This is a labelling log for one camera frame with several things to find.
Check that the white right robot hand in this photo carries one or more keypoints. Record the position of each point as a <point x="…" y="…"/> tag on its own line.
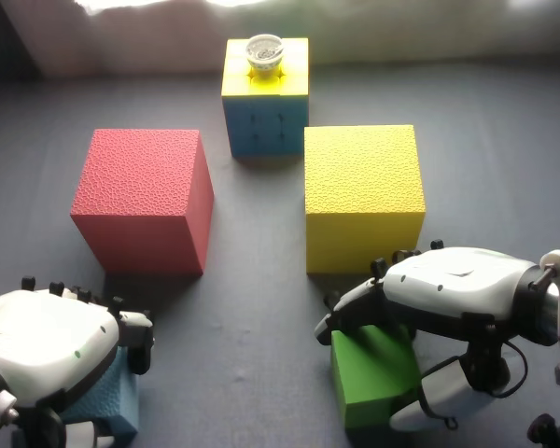
<point x="452" y="284"/>

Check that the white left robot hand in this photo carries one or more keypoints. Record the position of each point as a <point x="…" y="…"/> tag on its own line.
<point x="42" y="336"/>

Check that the light blue foam block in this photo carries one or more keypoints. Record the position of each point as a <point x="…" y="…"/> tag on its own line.
<point x="112" y="396"/>

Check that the green foam block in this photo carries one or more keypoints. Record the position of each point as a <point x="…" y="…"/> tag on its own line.
<point x="368" y="373"/>

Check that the large yellow foam block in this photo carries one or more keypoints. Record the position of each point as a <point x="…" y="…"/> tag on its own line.
<point x="359" y="186"/>

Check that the large red foam block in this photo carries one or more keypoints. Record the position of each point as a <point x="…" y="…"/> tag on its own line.
<point x="140" y="186"/>

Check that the grey table cloth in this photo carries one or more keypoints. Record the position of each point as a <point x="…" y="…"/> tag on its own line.
<point x="252" y="303"/>

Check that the multicoloured puzzle cube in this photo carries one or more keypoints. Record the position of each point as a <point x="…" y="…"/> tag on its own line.
<point x="256" y="130"/>

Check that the small white patterned bowl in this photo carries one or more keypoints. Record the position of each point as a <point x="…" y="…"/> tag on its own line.
<point x="265" y="53"/>

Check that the white backdrop cloth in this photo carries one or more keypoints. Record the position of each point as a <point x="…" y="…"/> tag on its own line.
<point x="144" y="37"/>

